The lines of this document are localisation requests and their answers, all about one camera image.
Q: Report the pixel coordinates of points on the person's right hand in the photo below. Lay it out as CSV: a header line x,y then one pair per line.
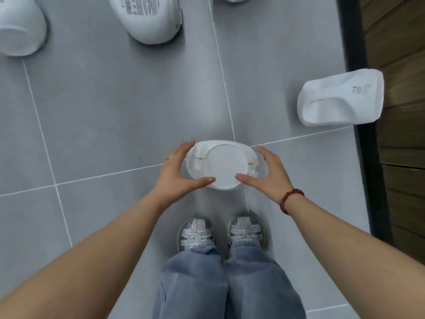
x,y
274,181

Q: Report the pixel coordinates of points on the person's left hand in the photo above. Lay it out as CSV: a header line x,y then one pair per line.
x,y
171,177

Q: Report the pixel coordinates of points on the person's left thumb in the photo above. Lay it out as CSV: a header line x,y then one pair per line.
x,y
199,182

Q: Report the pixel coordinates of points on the person's right thumb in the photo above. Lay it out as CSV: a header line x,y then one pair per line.
x,y
247,180

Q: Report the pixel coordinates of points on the white plastic jug with cap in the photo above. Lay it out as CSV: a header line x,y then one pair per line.
x,y
222,164

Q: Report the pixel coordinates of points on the person's right forearm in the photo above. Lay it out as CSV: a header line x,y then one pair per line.
x,y
348,252

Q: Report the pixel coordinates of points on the person's left forearm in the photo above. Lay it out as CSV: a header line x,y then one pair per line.
x,y
83,262

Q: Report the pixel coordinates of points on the grey sneaker with white laces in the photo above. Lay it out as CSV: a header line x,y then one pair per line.
x,y
247,230
196,234

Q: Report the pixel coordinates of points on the blue jeans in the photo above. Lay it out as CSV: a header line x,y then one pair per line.
x,y
229,285

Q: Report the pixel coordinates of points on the brown wooden panel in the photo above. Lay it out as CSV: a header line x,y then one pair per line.
x,y
398,129

